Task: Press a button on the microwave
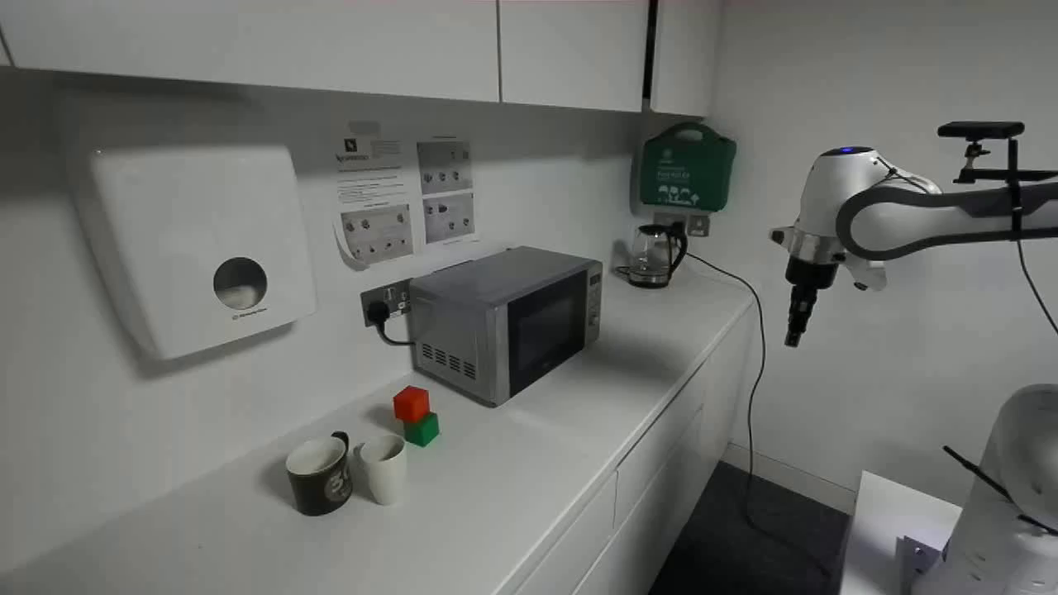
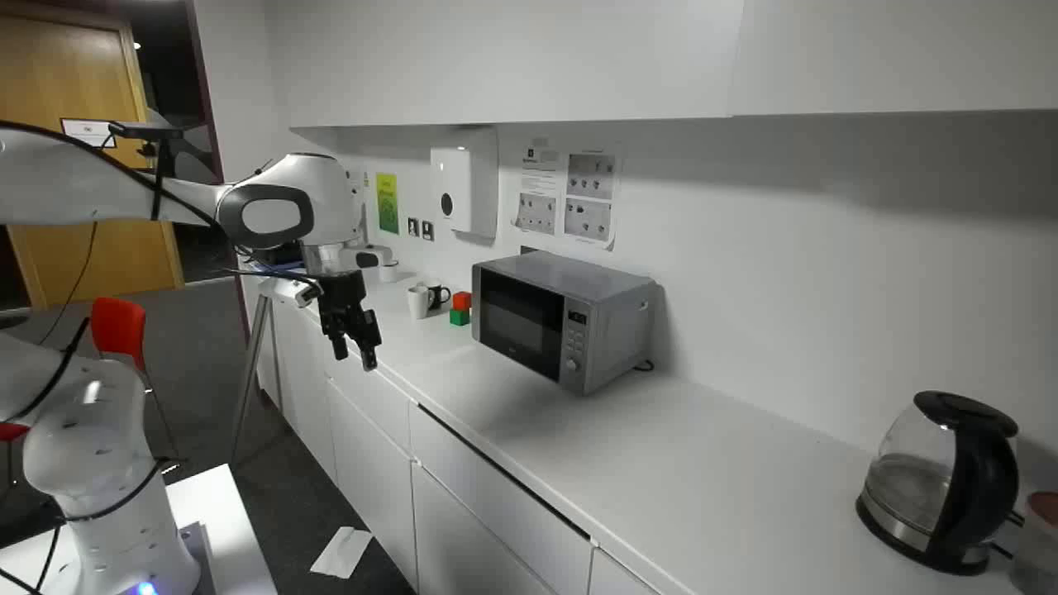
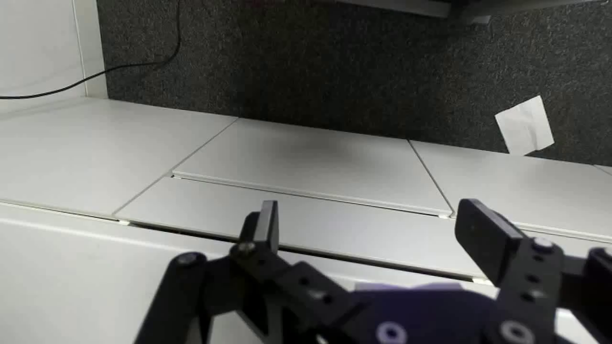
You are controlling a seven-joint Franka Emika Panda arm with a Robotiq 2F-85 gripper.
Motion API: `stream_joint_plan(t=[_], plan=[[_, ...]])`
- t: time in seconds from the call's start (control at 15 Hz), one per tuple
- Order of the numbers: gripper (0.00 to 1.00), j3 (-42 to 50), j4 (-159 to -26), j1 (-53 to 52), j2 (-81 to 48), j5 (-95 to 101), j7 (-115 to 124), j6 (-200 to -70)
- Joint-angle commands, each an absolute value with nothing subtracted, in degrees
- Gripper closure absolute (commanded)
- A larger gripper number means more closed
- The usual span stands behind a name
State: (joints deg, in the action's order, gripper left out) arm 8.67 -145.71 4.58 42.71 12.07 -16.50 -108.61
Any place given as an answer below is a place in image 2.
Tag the white wall cabinet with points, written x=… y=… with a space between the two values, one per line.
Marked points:
x=552 y=53

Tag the white mug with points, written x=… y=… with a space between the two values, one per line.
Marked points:
x=418 y=301

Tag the glass electric kettle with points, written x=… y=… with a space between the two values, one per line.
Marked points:
x=970 y=482

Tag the white base cabinet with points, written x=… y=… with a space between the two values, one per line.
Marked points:
x=374 y=463

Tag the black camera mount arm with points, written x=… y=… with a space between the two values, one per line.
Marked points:
x=164 y=166

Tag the red rectangular object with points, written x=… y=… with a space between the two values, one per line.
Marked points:
x=117 y=329

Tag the wooden door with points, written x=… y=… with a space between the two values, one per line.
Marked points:
x=68 y=67

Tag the red cube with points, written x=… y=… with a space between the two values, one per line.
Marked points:
x=462 y=301

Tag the green yellow wall sign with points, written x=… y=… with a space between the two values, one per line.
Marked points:
x=387 y=201

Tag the dark printed mug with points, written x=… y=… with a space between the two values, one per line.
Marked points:
x=438 y=297

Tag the white paper sheet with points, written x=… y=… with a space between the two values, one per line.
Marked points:
x=341 y=552

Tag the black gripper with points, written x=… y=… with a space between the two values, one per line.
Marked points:
x=341 y=292

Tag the green cube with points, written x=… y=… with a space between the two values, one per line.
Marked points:
x=458 y=317

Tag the paper notice with logo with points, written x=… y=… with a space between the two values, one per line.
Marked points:
x=539 y=157

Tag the white paper towel dispenser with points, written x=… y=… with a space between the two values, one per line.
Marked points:
x=464 y=186

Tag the silver microwave oven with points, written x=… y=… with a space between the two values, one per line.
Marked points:
x=596 y=330

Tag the grey camera tripod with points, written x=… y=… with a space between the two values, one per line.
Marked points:
x=257 y=350

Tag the white robot mounting table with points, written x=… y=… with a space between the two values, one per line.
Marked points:
x=226 y=531

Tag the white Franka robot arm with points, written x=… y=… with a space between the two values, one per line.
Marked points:
x=309 y=186

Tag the curled paper socket notice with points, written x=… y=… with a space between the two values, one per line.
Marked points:
x=536 y=212

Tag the white wall socket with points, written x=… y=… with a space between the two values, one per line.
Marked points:
x=421 y=228

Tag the black stereo camera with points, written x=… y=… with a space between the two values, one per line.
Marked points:
x=135 y=131

